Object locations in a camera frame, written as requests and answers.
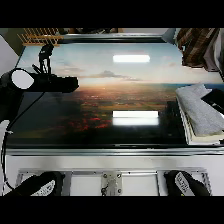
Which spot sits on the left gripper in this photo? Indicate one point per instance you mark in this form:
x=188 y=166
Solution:
x=66 y=84

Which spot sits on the grey garment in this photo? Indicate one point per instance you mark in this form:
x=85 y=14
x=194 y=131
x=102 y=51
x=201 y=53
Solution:
x=200 y=110

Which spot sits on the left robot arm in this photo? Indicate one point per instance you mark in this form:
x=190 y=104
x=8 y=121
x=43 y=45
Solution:
x=23 y=80

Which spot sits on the stack of brown clothes hangers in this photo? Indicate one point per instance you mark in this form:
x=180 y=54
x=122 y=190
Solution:
x=40 y=36

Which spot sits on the checked shirt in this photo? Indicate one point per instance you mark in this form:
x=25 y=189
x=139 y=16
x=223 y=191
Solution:
x=195 y=41

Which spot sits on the silver frame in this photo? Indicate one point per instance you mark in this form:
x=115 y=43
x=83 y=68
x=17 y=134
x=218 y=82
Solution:
x=113 y=166

